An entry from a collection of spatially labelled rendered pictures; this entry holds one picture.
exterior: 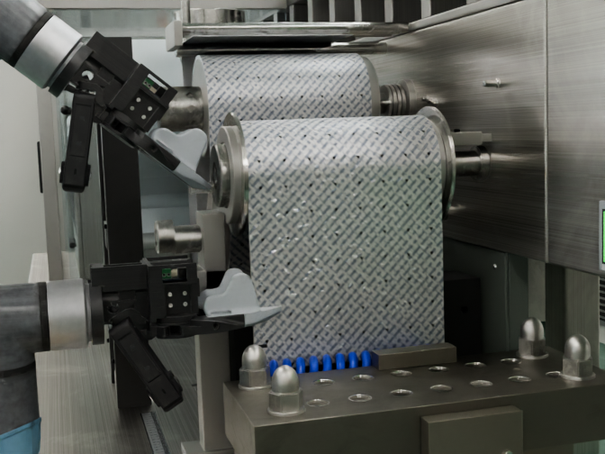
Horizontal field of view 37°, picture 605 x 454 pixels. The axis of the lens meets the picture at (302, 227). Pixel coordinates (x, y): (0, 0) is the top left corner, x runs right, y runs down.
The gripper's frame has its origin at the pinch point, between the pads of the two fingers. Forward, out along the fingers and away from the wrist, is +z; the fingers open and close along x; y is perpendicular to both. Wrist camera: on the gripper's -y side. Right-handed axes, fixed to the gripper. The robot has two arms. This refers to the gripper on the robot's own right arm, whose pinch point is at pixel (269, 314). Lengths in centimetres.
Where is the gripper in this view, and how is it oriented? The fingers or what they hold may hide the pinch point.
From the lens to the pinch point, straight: 104.4
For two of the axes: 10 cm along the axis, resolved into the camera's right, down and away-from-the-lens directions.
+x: -2.6, -1.0, 9.6
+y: -0.4, -9.9, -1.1
